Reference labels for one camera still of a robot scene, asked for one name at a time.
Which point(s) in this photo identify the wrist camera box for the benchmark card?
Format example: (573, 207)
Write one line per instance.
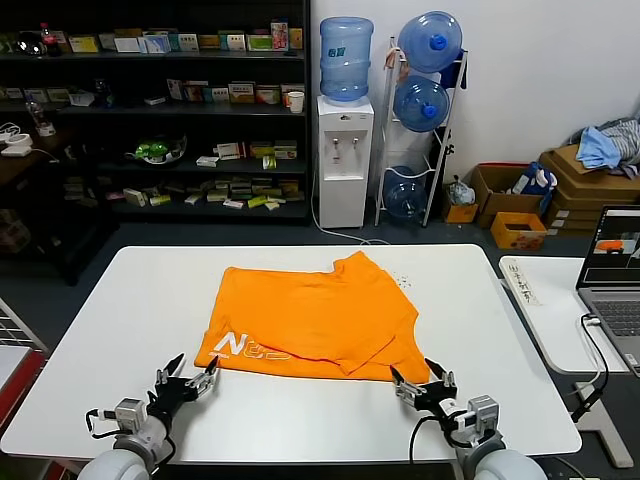
(482, 411)
(127, 414)

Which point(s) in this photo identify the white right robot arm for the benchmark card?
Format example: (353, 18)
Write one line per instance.
(500, 465)

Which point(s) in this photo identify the cola bottle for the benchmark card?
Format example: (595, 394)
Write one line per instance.
(49, 42)

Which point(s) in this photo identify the white metal jug rack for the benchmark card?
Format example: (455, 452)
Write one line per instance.
(383, 150)

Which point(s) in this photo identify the green white carton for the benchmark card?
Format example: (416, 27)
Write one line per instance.
(259, 43)

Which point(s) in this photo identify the pile of blue clothes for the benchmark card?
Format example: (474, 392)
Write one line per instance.
(605, 145)

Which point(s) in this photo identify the grey plastic bag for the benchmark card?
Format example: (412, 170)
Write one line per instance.
(461, 192)

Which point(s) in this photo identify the white side table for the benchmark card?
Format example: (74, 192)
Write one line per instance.
(550, 325)

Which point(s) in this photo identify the stacked brown cardboard boxes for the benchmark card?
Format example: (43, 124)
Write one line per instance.
(585, 195)

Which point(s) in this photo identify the black clamp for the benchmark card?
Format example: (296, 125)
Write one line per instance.
(448, 145)

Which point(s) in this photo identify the orange cardboard box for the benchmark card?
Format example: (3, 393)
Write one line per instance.
(517, 235)

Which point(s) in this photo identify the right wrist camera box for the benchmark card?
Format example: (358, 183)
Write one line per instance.
(482, 411)

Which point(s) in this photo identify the small yellow cardboard box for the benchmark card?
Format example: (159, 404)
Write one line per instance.
(460, 214)

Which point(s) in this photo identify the white water dispenser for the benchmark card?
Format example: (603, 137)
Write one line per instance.
(345, 165)

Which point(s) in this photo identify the pink cloth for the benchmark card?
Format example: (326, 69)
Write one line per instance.
(395, 57)

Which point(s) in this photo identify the black shelving unit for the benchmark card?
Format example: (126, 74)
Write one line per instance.
(150, 56)

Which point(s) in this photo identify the orange white carton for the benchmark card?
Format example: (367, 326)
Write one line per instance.
(268, 95)

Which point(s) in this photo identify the blue white carton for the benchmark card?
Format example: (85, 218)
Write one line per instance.
(156, 44)

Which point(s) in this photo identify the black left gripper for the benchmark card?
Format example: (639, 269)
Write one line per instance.
(167, 397)

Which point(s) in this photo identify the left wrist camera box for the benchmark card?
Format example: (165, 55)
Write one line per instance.
(127, 414)

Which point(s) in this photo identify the white flat device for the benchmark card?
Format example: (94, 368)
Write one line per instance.
(17, 149)

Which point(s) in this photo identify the dark wooden desk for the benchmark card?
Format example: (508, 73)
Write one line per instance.
(30, 170)

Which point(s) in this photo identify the flat white carton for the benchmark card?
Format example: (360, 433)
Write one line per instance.
(207, 161)

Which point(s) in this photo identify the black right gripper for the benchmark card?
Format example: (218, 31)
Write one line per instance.
(442, 402)

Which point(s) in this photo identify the red white carton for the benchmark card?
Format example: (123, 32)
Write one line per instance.
(231, 151)

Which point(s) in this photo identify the red panel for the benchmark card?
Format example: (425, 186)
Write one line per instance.
(17, 385)

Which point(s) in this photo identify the plain white carton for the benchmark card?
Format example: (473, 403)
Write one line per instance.
(126, 45)

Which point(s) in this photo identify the grey laptop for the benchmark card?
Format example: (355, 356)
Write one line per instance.
(615, 310)

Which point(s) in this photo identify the blue water jug with label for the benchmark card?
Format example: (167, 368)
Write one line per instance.
(346, 60)

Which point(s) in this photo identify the bowl with green packets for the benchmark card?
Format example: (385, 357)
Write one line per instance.
(155, 150)

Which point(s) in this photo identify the small yellow carton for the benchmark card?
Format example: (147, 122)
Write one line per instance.
(296, 39)

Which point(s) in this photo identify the blue white bag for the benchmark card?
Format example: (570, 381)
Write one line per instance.
(537, 180)

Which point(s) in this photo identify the white paper cup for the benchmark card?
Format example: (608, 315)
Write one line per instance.
(295, 102)

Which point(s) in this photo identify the tall pink carton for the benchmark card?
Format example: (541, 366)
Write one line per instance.
(279, 36)

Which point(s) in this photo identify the clear plastic bottle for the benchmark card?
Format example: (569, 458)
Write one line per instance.
(34, 112)

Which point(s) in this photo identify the open brown cardboard box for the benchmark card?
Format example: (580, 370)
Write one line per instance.
(500, 202)

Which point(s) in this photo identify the yellow white carton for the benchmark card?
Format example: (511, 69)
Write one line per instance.
(242, 93)

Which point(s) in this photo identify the orange t-shirt with white print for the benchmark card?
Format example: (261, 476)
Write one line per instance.
(315, 320)

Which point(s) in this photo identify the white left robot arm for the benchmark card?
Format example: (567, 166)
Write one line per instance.
(115, 465)

